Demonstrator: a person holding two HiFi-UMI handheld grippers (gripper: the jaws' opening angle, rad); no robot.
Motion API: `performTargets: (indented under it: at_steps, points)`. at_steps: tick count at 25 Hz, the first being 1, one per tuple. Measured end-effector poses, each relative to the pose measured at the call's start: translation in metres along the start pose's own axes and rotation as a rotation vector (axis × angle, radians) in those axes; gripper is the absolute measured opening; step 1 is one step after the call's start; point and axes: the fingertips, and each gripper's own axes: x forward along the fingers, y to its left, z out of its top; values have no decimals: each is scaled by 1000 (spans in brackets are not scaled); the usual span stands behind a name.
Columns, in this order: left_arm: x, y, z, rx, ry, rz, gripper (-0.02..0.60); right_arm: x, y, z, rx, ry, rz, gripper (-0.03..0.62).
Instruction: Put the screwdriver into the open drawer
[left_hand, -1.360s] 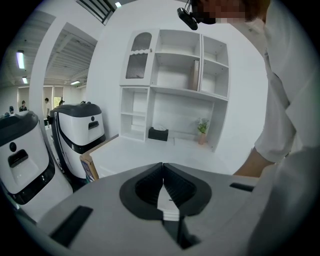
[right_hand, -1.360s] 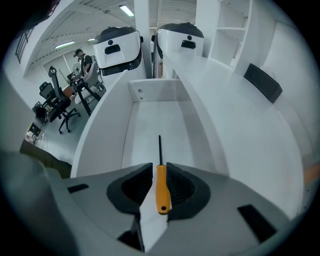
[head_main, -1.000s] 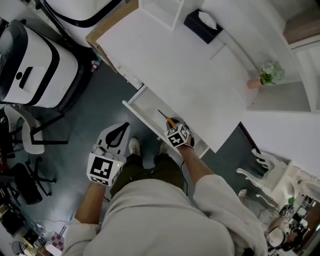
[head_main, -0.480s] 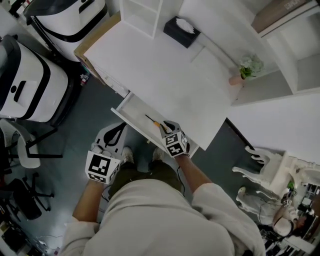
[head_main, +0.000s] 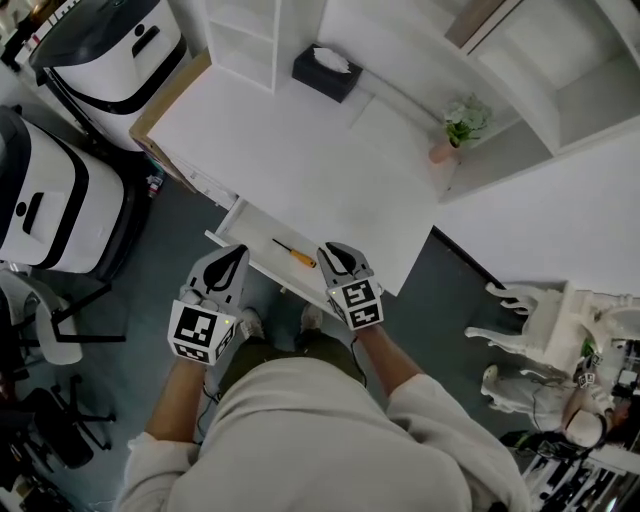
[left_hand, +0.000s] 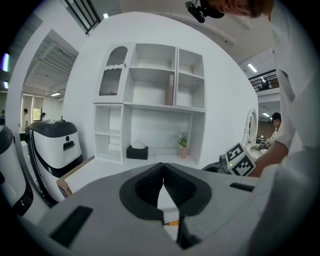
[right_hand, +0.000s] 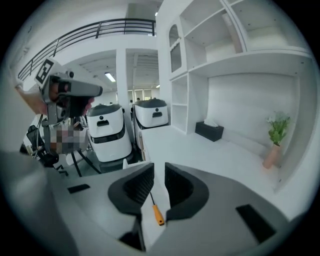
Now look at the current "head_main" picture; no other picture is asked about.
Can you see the white chair with black frame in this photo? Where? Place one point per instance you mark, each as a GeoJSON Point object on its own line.
{"type": "Point", "coordinates": [60, 335]}

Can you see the white and black machine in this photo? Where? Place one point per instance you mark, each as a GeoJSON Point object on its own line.
{"type": "Point", "coordinates": [115, 65]}
{"type": "Point", "coordinates": [65, 215]}

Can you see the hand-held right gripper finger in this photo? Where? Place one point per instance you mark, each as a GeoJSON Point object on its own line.
{"type": "Point", "coordinates": [326, 272]}
{"type": "Point", "coordinates": [362, 265]}

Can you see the black office chair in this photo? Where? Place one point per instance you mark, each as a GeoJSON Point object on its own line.
{"type": "Point", "coordinates": [60, 430]}

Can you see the black tissue box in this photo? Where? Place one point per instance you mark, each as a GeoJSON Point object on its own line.
{"type": "Point", "coordinates": [325, 77]}

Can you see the white drawer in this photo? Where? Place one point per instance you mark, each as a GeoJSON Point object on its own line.
{"type": "Point", "coordinates": [265, 235]}

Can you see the small white red bottle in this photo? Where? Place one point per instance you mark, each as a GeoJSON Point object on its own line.
{"type": "Point", "coordinates": [155, 185]}

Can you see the person's left white shoe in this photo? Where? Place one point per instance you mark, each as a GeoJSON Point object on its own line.
{"type": "Point", "coordinates": [252, 324]}

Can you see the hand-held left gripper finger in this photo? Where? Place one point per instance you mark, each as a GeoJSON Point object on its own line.
{"type": "Point", "coordinates": [236, 290]}
{"type": "Point", "coordinates": [197, 277]}

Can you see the person's left hand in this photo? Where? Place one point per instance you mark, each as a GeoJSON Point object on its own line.
{"type": "Point", "coordinates": [200, 298]}

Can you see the person's olive trousers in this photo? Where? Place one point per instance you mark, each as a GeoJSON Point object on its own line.
{"type": "Point", "coordinates": [300, 355]}

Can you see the person's white shoe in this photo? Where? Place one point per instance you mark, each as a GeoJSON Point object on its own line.
{"type": "Point", "coordinates": [311, 317]}
{"type": "Point", "coordinates": [252, 324]}

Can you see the white desk hutch shelves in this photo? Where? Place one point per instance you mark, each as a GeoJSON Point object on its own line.
{"type": "Point", "coordinates": [240, 30]}

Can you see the person's right forearm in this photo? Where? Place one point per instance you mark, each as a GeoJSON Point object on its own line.
{"type": "Point", "coordinates": [390, 360]}

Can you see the white ornate chair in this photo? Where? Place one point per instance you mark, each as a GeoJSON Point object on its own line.
{"type": "Point", "coordinates": [555, 325]}

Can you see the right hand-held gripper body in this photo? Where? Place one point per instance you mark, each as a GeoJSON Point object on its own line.
{"type": "Point", "coordinates": [357, 300]}

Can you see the person's left forearm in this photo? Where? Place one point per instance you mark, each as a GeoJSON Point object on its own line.
{"type": "Point", "coordinates": [172, 400]}

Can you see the green plant in pink vase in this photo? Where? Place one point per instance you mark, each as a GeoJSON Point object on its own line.
{"type": "Point", "coordinates": [462, 125]}

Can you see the person's right white shoe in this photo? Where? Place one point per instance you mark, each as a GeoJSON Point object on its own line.
{"type": "Point", "coordinates": [311, 317]}

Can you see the white desk with drawers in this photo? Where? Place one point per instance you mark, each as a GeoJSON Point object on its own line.
{"type": "Point", "coordinates": [300, 160]}

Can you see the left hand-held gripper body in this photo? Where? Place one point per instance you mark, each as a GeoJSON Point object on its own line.
{"type": "Point", "coordinates": [192, 327]}

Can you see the person's beige sweatshirt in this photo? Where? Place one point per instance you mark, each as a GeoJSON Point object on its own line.
{"type": "Point", "coordinates": [320, 450]}

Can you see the white tool rack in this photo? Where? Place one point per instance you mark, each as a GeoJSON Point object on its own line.
{"type": "Point", "coordinates": [575, 485]}

